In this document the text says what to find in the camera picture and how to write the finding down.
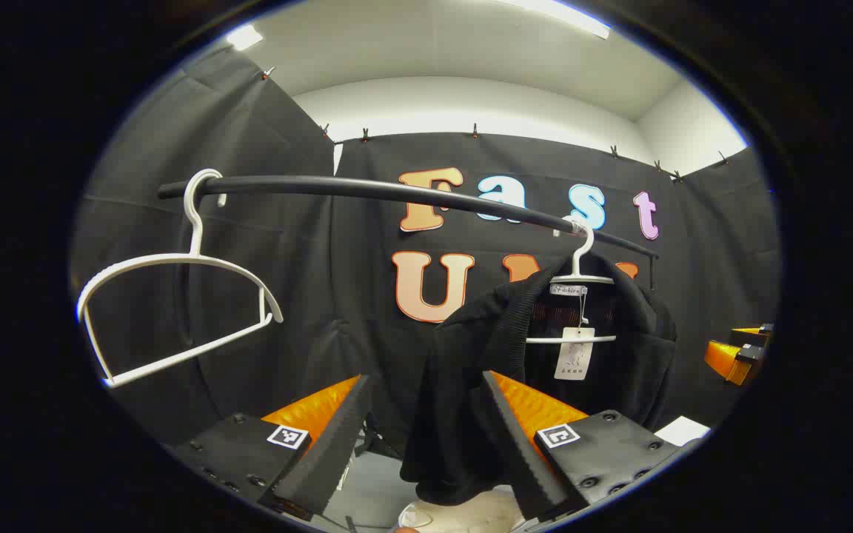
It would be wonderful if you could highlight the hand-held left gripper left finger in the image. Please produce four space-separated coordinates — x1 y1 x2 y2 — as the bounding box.
173 374 372 519

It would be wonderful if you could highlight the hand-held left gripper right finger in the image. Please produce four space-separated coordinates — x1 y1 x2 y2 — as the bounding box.
481 370 694 525

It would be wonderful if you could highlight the white laundry hamper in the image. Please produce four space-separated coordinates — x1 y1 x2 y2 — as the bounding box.
397 485 529 533

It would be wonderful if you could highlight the black knit garment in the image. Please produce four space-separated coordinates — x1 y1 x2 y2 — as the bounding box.
399 252 679 506

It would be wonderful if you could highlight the white plastic hanger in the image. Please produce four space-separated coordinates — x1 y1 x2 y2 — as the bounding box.
525 218 618 345
75 168 284 389

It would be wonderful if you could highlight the black metal clothes rack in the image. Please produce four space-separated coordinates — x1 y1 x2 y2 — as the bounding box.
158 175 660 291

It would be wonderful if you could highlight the white paper sheet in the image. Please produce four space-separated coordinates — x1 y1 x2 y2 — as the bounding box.
654 416 710 447

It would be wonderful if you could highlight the white paper hang tag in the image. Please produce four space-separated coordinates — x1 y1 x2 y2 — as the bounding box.
554 327 596 381

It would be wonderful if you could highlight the black backdrop cloth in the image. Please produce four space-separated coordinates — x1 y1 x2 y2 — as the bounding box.
71 46 781 460

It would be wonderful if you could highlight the row of small backdrop clips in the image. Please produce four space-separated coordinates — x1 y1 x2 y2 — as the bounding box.
262 67 729 182

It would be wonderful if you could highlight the square ceiling light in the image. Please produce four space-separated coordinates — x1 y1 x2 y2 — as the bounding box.
227 24 264 51

